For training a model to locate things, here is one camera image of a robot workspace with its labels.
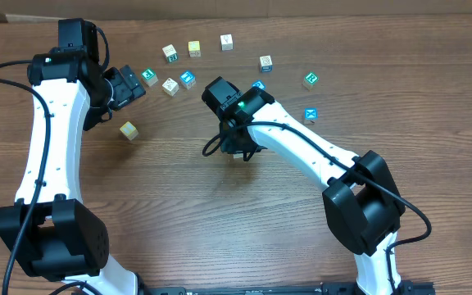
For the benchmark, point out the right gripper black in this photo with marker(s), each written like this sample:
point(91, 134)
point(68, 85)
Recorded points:
point(231, 147)

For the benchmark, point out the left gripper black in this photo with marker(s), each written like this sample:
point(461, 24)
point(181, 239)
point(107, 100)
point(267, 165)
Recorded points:
point(125, 91)

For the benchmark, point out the blue P block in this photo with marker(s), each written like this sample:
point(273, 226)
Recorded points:
point(259, 84)

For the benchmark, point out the blue sided block picture top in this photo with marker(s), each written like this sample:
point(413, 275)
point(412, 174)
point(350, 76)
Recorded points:
point(266, 64)

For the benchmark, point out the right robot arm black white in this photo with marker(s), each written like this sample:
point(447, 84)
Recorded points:
point(360, 196)

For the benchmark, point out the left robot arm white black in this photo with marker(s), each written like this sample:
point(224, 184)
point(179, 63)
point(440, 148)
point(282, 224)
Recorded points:
point(49, 231)

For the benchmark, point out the green letter block left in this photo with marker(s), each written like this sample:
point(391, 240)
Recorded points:
point(149, 77)

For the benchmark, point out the plain picture block left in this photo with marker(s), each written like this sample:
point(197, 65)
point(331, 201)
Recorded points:
point(170, 87)

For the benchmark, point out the yellow block front left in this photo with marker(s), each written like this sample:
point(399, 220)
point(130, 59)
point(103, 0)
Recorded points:
point(129, 131)

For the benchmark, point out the yellow block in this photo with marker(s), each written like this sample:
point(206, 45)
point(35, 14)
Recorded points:
point(129, 131)
point(194, 48)

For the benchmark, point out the green number block top-left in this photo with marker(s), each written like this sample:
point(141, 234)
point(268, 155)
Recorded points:
point(170, 53)

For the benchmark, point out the blue H block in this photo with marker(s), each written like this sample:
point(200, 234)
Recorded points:
point(188, 79)

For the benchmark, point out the yellow top block back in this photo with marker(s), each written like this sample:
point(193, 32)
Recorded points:
point(194, 48)

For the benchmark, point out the blue X block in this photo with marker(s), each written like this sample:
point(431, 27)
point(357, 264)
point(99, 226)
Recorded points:
point(310, 116)

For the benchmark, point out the green R block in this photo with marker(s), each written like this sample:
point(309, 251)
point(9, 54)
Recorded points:
point(310, 80)

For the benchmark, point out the plain wooden block back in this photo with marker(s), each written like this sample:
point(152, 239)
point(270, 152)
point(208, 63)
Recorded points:
point(226, 42)

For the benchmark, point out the cardboard wall panel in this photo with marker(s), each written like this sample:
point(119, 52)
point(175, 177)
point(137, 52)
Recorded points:
point(31, 10)

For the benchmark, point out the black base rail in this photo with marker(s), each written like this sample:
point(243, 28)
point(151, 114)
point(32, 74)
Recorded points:
point(322, 289)

